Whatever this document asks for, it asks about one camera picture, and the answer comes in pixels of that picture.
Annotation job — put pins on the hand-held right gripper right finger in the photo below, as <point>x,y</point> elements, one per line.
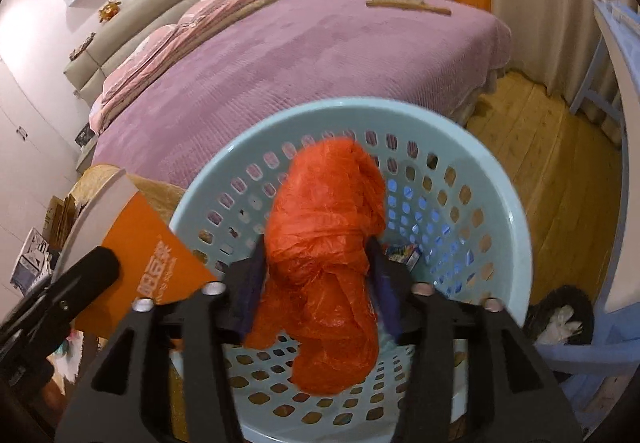
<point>382,288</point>

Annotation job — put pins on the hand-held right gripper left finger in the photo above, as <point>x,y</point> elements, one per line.
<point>247,293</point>

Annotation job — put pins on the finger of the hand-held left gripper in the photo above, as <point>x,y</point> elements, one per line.
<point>90,273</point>

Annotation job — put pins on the orange and white box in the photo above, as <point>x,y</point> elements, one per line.
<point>150,248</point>

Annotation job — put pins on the orange plastic bag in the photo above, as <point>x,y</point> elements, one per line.
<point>320,248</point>

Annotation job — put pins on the light blue plastic basket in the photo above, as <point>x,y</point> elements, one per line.
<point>345,115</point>

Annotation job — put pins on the small colourful packet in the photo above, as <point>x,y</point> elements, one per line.
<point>402,256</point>

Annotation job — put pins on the white printed box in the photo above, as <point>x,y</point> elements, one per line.
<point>30,260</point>

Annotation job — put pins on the cardboard box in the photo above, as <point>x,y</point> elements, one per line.
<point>62,218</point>

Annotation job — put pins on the yellow panda blanket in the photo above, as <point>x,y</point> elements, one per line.
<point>160,195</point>

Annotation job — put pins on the grey nightstand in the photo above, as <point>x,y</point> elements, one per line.
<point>86,160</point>

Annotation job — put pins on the white wardrobe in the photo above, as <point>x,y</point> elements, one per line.
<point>25,148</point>

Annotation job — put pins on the black waste bin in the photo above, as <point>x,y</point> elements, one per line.
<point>537,323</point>

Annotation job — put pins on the crumpled white paper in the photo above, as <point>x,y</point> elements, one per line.
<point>562,323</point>

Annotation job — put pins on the pink pillows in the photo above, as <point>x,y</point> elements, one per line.
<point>130,88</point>

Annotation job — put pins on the brown headboard ornament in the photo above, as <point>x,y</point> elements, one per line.
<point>81,48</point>

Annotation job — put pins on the pink pillow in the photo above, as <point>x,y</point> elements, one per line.
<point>142,53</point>
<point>220,5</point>

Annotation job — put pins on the light blue plastic chair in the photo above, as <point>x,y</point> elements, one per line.
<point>600,353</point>

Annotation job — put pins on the purple bed blanket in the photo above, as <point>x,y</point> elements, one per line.
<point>300,63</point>

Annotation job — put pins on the orange plush toy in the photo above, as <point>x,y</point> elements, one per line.
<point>110,11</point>

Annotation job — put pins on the wooden brush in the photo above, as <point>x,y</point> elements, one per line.
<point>400,3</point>

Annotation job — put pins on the light blue desk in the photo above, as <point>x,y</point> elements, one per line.
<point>620,123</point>

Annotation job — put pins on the dark picture frame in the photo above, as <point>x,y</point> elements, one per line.
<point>84,137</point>

